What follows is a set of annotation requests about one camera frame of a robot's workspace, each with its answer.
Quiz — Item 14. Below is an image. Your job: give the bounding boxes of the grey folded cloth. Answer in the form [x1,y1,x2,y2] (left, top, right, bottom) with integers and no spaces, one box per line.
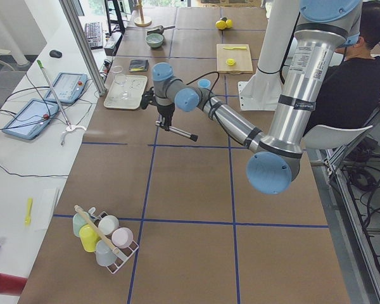
[129,59,149,72]

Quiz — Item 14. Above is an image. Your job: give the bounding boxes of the white chair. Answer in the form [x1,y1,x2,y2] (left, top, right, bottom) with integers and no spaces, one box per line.
[303,125,373,149]

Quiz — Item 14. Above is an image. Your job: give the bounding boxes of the seated person black shirt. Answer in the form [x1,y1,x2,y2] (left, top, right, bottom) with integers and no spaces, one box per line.
[304,1,380,133]

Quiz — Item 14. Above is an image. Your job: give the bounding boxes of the white plastic cup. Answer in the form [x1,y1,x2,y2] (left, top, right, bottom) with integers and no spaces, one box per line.
[98,215,119,236]

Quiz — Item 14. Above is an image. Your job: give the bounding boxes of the yellow lemon half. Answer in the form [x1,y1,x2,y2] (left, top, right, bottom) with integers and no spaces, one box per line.
[225,58,236,67]

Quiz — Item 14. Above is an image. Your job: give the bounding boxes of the aluminium frame post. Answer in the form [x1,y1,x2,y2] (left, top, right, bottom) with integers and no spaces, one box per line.
[59,0,106,96]

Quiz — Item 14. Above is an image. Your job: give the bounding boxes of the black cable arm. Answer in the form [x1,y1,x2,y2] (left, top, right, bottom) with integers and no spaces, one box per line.
[186,71,221,92]

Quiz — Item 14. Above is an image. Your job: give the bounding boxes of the red cylinder object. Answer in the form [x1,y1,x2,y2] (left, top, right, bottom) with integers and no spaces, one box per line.
[0,272,28,296]

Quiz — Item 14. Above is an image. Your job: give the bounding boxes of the teach pendant tablet far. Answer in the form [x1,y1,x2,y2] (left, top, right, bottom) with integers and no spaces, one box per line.
[52,72,88,105]

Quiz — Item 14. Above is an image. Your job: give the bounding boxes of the steel ice scoop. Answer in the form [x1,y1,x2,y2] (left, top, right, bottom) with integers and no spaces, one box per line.
[146,25,175,35]

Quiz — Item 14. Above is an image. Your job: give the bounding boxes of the green bowl of ice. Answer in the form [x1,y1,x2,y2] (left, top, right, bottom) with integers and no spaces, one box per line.
[145,33,165,48]

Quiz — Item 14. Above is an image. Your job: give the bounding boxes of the light blue plastic cup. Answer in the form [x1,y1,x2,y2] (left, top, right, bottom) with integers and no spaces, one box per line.
[198,79,211,89]

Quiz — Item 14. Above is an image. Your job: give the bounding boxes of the clear wine glass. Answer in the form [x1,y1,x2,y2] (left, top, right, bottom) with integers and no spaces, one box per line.
[111,65,129,99]

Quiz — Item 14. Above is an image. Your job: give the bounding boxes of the teach pendant tablet near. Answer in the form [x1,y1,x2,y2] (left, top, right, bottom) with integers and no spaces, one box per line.
[2,99,59,140]

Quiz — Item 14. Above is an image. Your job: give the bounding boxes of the round wooden stand base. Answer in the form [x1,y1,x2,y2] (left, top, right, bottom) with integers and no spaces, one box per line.
[134,0,152,27]

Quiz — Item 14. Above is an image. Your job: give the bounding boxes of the green plastic cup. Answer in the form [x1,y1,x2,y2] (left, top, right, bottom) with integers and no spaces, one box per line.
[72,213,87,237]

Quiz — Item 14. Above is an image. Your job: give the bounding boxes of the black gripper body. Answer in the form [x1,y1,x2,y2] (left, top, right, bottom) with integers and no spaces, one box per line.
[156,103,175,118]

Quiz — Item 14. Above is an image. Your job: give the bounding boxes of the wooden rack handle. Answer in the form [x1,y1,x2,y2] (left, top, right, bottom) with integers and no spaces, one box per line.
[74,205,119,255]

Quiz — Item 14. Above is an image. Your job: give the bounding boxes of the yellow plastic knife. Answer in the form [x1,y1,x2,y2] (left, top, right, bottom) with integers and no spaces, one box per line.
[222,46,248,50]

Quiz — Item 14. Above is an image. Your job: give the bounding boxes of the whole yellow lemons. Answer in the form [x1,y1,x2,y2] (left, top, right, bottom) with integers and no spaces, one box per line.
[215,18,233,30]

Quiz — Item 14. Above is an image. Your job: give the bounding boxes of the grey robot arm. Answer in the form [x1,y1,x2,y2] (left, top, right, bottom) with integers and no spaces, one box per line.
[152,1,362,194]

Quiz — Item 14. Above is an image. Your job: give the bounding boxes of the black keyboard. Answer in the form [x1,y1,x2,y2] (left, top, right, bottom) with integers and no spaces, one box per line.
[84,22,103,49]

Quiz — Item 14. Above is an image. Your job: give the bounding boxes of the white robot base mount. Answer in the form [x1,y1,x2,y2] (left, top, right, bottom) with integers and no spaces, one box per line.
[238,0,300,111]

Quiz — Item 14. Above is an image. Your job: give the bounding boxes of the cream bear tray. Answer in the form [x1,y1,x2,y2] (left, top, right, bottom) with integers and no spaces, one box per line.
[103,75,148,110]

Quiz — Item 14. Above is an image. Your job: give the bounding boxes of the black computer mouse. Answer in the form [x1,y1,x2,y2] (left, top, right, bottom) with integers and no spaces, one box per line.
[49,49,63,58]

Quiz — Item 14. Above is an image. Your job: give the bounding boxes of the yellow plastic cup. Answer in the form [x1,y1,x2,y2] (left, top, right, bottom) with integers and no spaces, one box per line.
[79,224,100,253]

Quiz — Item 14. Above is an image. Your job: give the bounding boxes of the steel muddler black tip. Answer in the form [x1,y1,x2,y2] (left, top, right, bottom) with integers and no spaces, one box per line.
[155,121,198,142]

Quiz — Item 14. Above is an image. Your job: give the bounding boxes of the grey blue plastic cup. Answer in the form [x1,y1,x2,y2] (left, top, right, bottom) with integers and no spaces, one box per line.
[95,240,117,267]

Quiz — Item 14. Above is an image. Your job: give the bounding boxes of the pink plastic cup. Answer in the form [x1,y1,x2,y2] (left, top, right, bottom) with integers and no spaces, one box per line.
[111,227,134,248]

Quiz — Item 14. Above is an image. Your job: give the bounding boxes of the wooden cutting board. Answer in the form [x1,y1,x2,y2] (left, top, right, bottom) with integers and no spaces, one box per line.
[216,44,253,73]

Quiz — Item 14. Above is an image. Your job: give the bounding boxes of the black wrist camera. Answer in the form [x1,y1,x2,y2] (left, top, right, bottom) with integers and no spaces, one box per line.
[140,87,156,110]

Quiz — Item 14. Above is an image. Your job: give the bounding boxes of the white stick green tip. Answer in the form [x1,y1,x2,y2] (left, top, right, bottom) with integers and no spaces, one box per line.
[37,60,87,146]

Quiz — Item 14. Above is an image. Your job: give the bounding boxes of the white wire cup rack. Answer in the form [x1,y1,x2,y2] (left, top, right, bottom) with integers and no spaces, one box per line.
[83,207,139,274]

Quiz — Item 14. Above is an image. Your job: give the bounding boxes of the teach pendant tablet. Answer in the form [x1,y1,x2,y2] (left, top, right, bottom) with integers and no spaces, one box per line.
[52,72,88,105]
[2,99,59,140]

